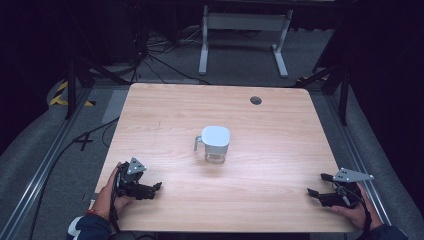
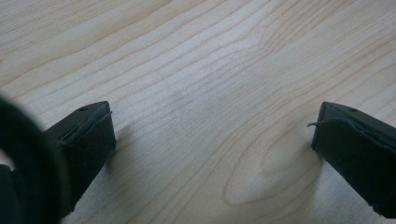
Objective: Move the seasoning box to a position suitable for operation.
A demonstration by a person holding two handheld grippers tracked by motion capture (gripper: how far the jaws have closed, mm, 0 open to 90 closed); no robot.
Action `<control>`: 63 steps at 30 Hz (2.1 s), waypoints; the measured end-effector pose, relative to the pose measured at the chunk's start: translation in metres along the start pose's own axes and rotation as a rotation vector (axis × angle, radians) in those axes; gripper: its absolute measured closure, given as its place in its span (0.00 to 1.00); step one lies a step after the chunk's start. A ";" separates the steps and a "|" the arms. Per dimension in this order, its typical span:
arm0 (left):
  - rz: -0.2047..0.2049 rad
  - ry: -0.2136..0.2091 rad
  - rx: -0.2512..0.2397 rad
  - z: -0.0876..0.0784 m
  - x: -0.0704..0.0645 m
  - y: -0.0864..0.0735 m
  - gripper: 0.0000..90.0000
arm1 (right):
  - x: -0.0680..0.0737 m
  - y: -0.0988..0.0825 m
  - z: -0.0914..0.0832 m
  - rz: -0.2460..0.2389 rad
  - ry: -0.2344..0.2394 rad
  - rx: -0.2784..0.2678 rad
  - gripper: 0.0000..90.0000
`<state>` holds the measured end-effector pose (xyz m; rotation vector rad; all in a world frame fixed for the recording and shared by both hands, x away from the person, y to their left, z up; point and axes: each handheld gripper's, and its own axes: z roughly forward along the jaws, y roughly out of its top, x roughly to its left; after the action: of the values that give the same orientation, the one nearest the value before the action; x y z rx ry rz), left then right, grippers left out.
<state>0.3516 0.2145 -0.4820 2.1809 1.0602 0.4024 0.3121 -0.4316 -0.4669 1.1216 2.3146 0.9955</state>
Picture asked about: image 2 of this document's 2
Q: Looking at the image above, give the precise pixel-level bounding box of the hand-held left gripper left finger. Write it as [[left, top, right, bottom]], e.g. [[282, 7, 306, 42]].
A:
[[43, 100, 118, 218]]

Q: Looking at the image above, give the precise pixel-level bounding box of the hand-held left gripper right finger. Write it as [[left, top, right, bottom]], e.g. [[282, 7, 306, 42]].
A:
[[307, 101, 396, 219]]

